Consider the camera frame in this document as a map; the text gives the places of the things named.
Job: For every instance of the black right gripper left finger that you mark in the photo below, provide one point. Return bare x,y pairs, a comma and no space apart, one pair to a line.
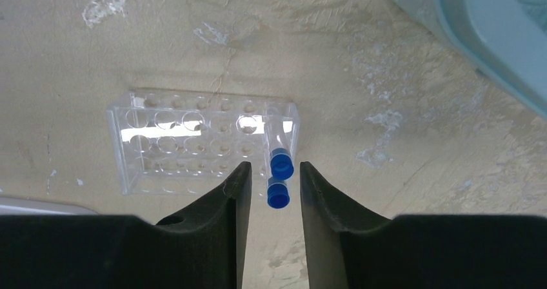
200,246

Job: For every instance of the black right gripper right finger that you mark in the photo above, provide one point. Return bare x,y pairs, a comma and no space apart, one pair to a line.
349,246

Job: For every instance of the blue-capped test tube angled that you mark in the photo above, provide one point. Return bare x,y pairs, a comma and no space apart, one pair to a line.
277,193

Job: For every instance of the blue-capped test tube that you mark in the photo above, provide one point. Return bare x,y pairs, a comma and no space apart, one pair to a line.
279,155

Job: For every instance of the clear test tube rack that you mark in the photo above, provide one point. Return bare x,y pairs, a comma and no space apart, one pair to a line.
185,143

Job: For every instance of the mint green plastic bin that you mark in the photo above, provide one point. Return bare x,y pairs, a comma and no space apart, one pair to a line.
504,39

